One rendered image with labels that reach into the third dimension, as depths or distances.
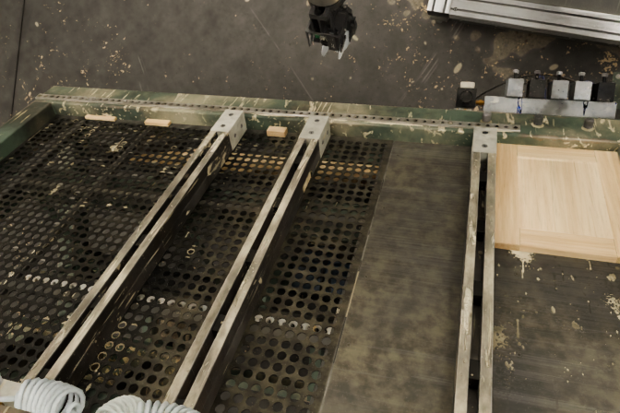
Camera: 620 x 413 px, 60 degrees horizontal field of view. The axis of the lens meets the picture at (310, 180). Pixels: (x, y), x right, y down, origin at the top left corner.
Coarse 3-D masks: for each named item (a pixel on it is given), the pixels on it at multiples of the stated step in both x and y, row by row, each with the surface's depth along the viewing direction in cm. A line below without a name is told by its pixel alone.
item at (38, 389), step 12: (24, 384) 81; (36, 384) 81; (48, 384) 82; (60, 384) 82; (0, 396) 82; (12, 396) 82; (24, 396) 80; (36, 396) 80; (48, 396) 79; (60, 396) 79; (72, 396) 84; (84, 396) 83; (0, 408) 74; (12, 408) 73; (24, 408) 80; (36, 408) 79; (48, 408) 78; (60, 408) 84; (72, 408) 83; (156, 408) 77; (168, 408) 77; (180, 408) 78; (192, 408) 79
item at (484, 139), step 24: (480, 144) 144; (480, 168) 142; (480, 192) 135; (480, 216) 128; (480, 240) 121; (480, 264) 116; (480, 288) 107; (480, 312) 106; (480, 336) 100; (456, 360) 99; (480, 360) 94; (456, 384) 91; (480, 384) 90; (456, 408) 87; (480, 408) 87
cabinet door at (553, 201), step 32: (512, 160) 146; (544, 160) 145; (576, 160) 144; (608, 160) 142; (512, 192) 136; (544, 192) 135; (576, 192) 134; (608, 192) 133; (512, 224) 127; (544, 224) 126; (576, 224) 125; (608, 224) 124; (576, 256) 119; (608, 256) 117
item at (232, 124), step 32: (224, 128) 162; (192, 160) 150; (224, 160) 160; (192, 192) 143; (160, 224) 130; (128, 256) 124; (160, 256) 130; (96, 288) 115; (128, 288) 119; (96, 320) 109; (64, 352) 103; (96, 352) 110; (0, 384) 88
